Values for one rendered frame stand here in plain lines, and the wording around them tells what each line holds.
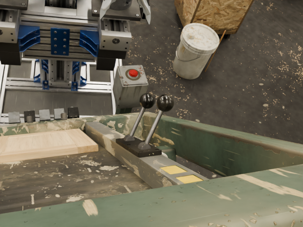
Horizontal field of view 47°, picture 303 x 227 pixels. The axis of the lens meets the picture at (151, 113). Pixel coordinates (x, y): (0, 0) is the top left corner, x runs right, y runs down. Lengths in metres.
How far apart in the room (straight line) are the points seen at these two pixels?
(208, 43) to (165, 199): 2.50
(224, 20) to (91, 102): 1.47
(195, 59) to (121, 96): 1.26
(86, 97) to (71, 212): 2.09
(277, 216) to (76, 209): 0.14
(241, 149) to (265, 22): 3.15
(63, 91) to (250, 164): 1.74
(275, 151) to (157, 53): 2.41
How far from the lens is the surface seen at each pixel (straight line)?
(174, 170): 0.59
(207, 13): 3.07
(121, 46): 1.65
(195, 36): 2.76
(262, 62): 3.40
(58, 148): 0.99
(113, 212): 0.25
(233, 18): 3.24
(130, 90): 1.53
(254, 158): 0.77
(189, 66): 2.80
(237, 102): 2.95
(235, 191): 0.28
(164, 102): 0.72
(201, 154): 0.98
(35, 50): 1.86
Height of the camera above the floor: 2.07
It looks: 53 degrees down
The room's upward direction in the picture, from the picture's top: 21 degrees clockwise
